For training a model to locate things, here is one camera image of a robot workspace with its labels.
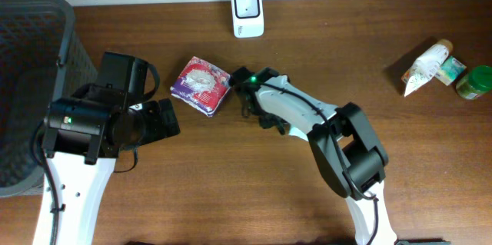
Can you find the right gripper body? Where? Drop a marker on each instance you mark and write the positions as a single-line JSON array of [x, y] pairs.
[[241, 77]]

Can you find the red purple pad pack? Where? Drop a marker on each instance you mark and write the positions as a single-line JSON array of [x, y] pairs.
[[202, 85]]

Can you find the white tube gold cap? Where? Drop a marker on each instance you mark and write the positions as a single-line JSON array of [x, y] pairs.
[[426, 66]]

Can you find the green Kleenex tissue pack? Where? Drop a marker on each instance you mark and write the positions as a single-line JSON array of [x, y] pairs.
[[450, 70]]

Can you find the green lid jar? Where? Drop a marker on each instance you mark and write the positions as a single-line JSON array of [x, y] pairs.
[[475, 83]]

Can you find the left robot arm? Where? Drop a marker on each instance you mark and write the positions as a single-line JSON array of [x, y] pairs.
[[80, 139]]

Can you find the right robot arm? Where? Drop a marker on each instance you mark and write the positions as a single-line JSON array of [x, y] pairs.
[[348, 153]]

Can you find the white barcode scanner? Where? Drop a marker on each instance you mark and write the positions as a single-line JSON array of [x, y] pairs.
[[248, 18]]

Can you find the grey plastic mesh basket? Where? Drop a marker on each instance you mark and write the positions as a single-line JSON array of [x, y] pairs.
[[42, 60]]

